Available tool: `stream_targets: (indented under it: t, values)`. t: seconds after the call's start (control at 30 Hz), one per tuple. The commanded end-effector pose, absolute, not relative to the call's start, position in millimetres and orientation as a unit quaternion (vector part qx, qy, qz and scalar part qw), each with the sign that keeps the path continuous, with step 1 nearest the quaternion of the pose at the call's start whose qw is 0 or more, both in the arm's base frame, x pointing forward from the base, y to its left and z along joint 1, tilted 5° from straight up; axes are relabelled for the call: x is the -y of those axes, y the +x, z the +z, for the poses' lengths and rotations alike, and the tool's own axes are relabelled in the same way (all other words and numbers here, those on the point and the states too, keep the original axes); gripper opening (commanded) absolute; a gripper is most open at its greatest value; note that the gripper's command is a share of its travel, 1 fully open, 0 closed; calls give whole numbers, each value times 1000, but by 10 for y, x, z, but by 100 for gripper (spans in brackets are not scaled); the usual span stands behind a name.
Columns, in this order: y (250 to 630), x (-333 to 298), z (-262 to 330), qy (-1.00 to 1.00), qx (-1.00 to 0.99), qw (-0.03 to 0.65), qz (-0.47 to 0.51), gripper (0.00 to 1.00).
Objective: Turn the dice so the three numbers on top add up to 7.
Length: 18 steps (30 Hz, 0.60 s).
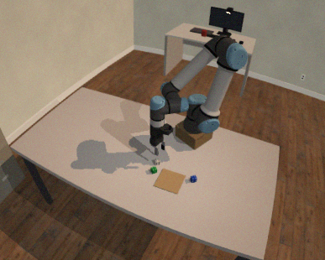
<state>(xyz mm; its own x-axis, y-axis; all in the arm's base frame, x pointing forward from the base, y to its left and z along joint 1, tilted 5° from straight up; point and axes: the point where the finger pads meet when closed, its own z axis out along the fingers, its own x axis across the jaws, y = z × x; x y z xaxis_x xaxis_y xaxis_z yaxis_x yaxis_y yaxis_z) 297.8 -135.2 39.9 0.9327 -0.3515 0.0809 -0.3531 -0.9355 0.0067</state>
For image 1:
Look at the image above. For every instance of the tan square mat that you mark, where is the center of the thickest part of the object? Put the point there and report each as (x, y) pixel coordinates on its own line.
(170, 181)

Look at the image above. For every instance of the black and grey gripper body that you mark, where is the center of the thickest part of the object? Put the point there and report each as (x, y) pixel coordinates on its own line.
(157, 129)

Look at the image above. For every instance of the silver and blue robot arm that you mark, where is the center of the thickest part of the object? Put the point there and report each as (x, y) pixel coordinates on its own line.
(232, 56)

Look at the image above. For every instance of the blue die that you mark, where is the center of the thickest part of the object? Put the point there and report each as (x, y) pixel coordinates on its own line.
(193, 179)

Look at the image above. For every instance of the green die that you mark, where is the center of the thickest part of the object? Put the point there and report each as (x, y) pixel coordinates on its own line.
(153, 170)

